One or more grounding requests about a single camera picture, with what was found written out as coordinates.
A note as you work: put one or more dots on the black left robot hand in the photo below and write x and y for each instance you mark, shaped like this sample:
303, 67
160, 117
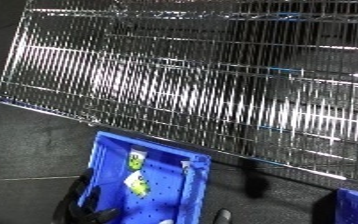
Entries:
75, 210

